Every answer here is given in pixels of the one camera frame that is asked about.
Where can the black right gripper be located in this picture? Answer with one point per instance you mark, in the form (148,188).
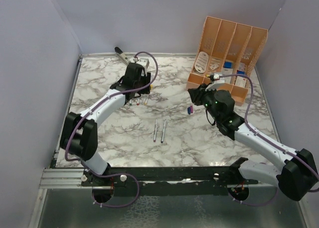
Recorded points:
(197,93)

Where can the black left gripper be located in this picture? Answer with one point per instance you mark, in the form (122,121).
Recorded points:
(146,78)

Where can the white marker purple end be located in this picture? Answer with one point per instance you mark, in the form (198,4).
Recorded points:
(155,130)

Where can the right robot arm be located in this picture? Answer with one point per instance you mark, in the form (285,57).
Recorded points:
(293,172)

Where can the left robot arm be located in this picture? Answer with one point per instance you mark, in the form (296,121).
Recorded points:
(80,131)

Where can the white oval perforated plate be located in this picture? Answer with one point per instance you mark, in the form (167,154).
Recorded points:
(201,62)

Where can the grey stapler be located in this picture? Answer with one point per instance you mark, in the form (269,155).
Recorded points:
(121,55)

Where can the blue white box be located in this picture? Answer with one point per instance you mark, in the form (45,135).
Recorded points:
(228,65)

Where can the white red card box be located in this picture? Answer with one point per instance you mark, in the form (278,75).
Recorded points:
(241,81)

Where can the white marker blue end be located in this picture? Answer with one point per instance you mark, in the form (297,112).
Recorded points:
(163,131)

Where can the peach desk organizer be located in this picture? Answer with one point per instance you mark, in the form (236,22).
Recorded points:
(225,40)

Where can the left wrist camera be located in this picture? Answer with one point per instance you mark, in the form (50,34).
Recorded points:
(143,61)

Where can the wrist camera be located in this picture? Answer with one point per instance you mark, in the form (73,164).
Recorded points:
(216,81)
(143,61)

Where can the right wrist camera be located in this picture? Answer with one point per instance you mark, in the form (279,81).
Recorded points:
(216,81)

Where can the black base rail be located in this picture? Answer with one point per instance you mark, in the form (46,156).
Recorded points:
(168,181)

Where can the aluminium extrusion rail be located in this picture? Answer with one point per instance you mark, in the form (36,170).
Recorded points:
(68,178)

